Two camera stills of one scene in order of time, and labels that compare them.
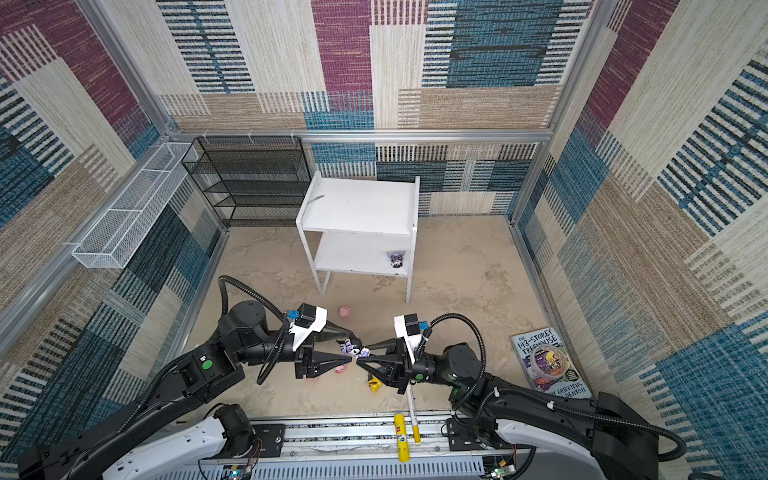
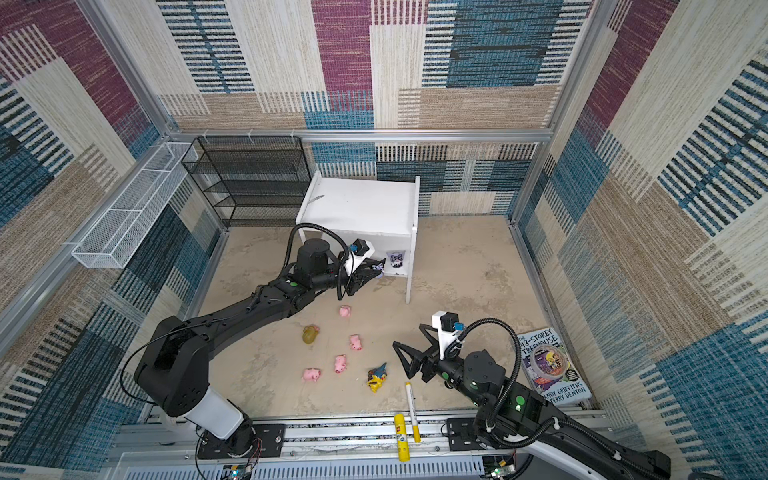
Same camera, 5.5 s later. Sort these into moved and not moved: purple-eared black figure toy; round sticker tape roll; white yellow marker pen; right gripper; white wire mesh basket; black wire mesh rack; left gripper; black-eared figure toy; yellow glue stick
Moved: right gripper; left gripper; black-eared figure toy
Not moved: black wire mesh rack; white yellow marker pen; round sticker tape roll; yellow glue stick; white wire mesh basket; purple-eared black figure toy
